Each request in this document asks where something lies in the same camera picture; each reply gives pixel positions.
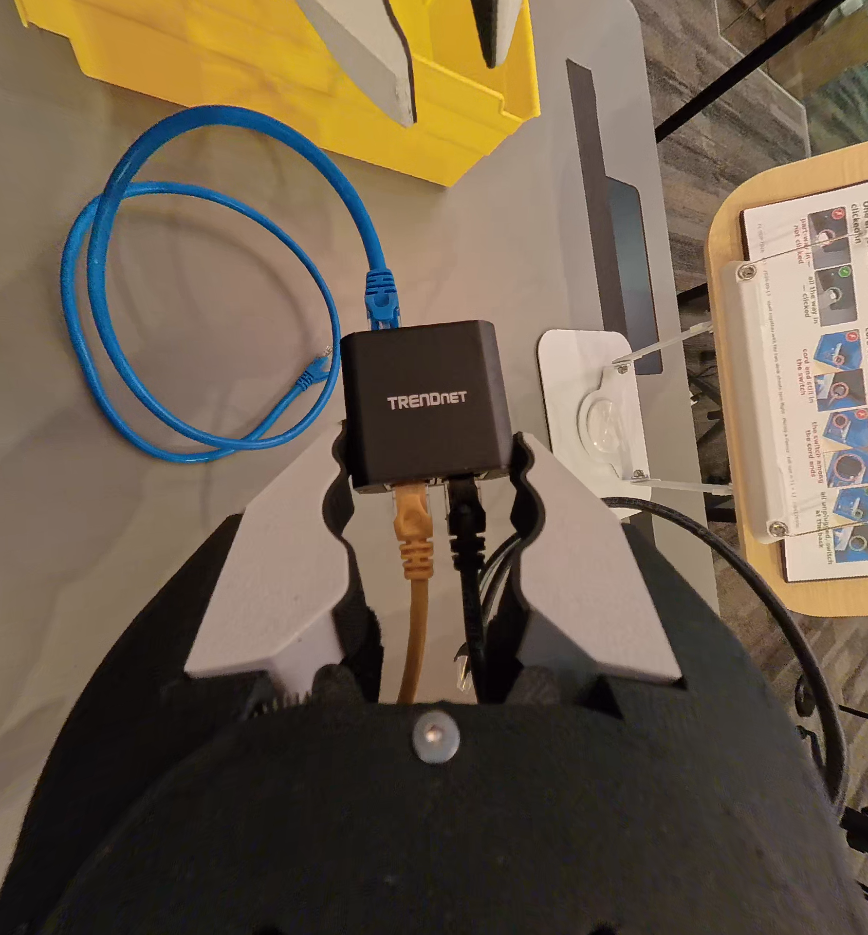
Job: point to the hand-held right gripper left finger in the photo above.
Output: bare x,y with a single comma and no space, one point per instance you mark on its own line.
258,584

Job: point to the black metal bar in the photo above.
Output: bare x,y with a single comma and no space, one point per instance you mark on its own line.
740,77

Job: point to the instruction sheet on wooden board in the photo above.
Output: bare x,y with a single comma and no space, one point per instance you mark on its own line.
726,256

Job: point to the yellow plastic bin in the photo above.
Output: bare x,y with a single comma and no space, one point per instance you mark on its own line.
222,58

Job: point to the clear acrylic cover plate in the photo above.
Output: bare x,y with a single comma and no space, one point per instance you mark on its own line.
777,402

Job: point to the white stand with clear lens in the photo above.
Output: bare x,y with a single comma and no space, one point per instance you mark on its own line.
572,365

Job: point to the black network switch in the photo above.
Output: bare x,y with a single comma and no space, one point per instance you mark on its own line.
419,365

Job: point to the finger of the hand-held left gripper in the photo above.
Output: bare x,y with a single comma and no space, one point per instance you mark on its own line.
361,51
496,25

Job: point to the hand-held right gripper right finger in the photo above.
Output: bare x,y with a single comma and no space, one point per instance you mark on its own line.
587,584

